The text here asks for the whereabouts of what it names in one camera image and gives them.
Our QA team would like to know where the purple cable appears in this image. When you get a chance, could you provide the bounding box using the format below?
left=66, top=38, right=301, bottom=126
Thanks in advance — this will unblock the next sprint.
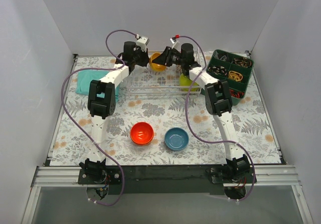
left=175, top=35, right=256, bottom=202
left=61, top=30, right=150, bottom=207

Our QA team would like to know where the floral table mat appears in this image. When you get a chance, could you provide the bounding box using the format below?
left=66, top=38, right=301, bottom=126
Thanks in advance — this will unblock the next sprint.
left=50, top=51, right=286, bottom=166

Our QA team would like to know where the aluminium frame rail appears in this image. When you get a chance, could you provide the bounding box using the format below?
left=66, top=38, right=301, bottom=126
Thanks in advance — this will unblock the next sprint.
left=23, top=165, right=313, bottom=223

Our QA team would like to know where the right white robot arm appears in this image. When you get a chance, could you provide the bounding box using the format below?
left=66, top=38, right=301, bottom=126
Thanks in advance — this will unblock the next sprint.
left=151, top=43, right=255, bottom=183

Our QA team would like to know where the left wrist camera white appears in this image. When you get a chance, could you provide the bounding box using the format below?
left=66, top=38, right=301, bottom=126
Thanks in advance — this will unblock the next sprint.
left=135, top=34, right=149, bottom=52

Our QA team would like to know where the teal cloth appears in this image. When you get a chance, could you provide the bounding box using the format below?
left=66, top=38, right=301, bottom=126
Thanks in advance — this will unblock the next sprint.
left=75, top=70, right=108, bottom=96

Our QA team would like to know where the blue grey bowl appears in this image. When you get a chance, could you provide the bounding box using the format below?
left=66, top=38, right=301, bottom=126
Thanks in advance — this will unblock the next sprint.
left=164, top=128, right=189, bottom=151

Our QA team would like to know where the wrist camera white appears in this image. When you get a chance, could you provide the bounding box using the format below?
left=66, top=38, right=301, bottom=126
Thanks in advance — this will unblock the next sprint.
left=135, top=34, right=149, bottom=52
left=170, top=35, right=180, bottom=50

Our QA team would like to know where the red orange bowl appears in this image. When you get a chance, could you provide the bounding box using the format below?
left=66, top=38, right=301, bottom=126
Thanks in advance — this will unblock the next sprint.
left=130, top=122, right=154, bottom=146

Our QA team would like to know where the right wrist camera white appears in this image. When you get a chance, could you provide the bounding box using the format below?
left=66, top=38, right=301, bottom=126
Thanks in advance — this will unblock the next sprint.
left=170, top=35, right=180, bottom=50

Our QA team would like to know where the white wire dish rack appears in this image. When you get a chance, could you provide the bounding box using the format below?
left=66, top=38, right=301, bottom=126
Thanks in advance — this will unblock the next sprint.
left=124, top=65, right=187, bottom=98

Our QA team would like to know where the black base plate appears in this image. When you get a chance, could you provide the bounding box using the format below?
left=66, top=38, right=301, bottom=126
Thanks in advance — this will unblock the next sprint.
left=77, top=164, right=257, bottom=195

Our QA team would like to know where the green compartment organizer tray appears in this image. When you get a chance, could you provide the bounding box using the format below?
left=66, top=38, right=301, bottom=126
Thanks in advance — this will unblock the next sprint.
left=206, top=49, right=254, bottom=105

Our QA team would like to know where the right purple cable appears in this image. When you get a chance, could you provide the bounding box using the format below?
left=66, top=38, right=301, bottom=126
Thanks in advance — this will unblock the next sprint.
left=175, top=35, right=256, bottom=202

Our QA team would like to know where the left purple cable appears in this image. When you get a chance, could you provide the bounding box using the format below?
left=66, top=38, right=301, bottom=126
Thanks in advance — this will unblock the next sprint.
left=61, top=30, right=150, bottom=207

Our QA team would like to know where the lime green bowl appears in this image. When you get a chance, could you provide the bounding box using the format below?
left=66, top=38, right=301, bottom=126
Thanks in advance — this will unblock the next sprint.
left=179, top=73, right=200, bottom=92

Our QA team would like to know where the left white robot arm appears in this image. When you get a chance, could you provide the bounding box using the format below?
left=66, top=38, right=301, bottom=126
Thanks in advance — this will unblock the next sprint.
left=80, top=37, right=149, bottom=184

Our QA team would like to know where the yellow orange bowl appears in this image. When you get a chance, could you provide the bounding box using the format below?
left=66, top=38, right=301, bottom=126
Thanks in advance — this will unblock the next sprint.
left=149, top=52, right=168, bottom=72

